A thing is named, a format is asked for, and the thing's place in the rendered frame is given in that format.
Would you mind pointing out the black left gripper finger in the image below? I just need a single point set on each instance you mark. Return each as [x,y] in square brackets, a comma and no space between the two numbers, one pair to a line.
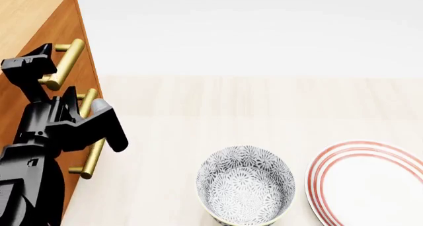
[28,67]
[71,104]

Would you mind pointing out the wooden cabinet with drawers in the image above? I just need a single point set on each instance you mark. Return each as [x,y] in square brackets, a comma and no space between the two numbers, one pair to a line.
[39,15]

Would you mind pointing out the grey floral patterned bowl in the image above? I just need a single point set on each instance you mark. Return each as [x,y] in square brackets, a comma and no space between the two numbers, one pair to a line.
[245,186]

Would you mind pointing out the white plate with red rings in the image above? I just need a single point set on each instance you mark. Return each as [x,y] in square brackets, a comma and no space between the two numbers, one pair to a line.
[367,188]

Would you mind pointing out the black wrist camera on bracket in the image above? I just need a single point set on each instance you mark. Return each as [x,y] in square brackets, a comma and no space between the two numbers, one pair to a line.
[105,129]

